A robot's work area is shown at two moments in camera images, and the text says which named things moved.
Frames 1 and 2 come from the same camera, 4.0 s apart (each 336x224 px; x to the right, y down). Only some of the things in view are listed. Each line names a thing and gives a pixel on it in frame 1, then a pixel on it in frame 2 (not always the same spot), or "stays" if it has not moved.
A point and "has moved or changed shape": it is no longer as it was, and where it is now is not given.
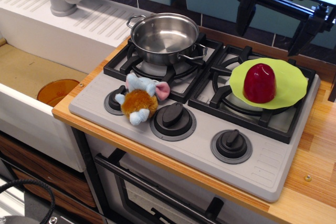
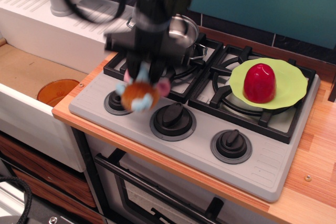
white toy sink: (44, 58) stays
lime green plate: (291, 82) stays
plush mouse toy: (139, 103) has moved or changed shape
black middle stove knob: (172, 123) stays
